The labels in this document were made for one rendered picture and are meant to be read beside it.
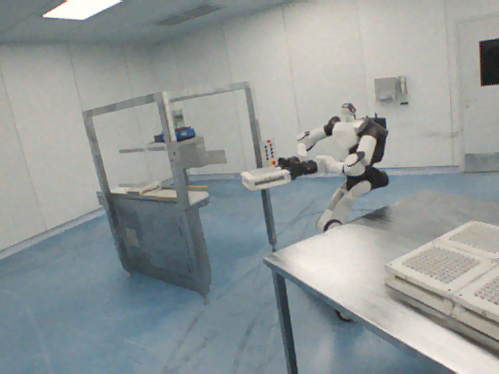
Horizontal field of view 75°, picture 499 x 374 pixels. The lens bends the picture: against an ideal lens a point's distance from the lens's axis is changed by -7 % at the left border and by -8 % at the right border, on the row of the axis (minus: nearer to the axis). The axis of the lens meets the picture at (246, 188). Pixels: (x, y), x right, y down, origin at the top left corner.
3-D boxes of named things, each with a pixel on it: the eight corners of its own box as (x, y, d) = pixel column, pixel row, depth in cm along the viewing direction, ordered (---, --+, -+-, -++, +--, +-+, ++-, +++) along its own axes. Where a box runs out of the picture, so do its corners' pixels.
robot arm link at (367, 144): (371, 177, 192) (380, 147, 202) (360, 162, 186) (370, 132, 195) (353, 179, 201) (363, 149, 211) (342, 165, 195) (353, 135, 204)
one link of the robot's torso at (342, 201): (325, 236, 249) (362, 182, 247) (336, 245, 232) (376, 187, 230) (309, 225, 244) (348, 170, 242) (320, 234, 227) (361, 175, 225)
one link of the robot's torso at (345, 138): (367, 159, 253) (362, 110, 244) (396, 166, 221) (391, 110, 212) (331, 167, 248) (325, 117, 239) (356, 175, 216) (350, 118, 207)
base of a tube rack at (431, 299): (498, 282, 100) (499, 275, 99) (450, 316, 90) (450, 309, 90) (432, 257, 122) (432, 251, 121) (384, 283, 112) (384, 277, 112)
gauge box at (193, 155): (208, 164, 277) (204, 139, 272) (199, 167, 269) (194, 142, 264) (190, 164, 291) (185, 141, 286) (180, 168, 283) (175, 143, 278)
